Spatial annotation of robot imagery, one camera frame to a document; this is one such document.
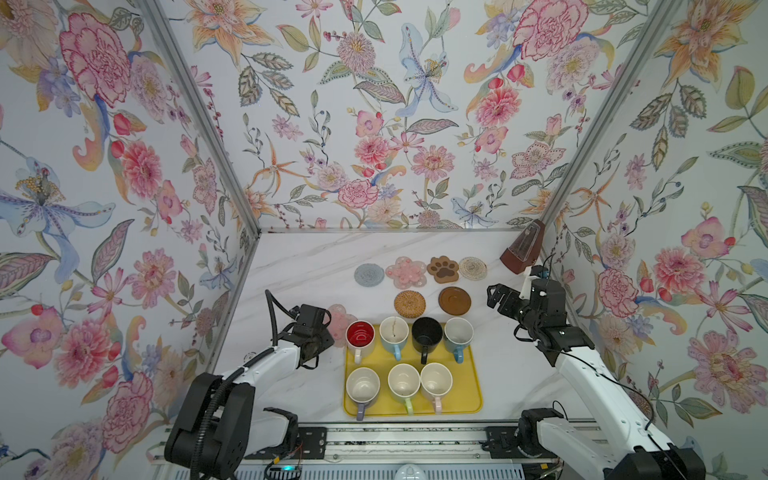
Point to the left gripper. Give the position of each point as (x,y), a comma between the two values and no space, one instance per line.
(327,340)

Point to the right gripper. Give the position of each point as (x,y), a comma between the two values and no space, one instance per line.
(512,297)

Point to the pink flower coaster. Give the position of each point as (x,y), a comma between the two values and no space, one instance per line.
(340,320)
(407,273)

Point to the grey woven coaster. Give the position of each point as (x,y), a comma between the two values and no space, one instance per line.
(369,275)

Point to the colourful embroidered coaster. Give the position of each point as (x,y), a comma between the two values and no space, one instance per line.
(473,269)

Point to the teal blue mug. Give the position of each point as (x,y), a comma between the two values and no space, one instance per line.
(458,335)

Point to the brown wooden round coaster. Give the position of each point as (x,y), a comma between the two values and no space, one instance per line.
(454,301)

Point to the rattan woven coaster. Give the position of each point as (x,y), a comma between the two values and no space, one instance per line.
(410,304)

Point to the brown paw coaster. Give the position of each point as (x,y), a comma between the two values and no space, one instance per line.
(443,270)

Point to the pink handle mug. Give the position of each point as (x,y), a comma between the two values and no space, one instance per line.
(436,384)

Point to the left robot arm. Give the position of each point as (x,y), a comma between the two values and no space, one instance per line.
(234,402)

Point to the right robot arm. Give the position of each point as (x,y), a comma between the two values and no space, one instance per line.
(606,408)

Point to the red interior mug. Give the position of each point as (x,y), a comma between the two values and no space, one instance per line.
(360,338)

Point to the red brown metronome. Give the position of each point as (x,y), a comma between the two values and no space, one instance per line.
(525,249)

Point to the light blue mug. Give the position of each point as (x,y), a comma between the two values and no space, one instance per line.
(394,333)

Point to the yellow tray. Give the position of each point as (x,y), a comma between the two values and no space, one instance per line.
(382,386)

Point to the black mug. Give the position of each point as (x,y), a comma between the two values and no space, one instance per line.
(426,333)

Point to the purple handle mug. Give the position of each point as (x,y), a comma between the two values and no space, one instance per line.
(362,387)

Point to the green handle mug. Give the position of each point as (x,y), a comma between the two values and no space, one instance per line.
(404,383)

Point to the aluminium rail base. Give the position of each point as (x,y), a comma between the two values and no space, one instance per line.
(416,440)

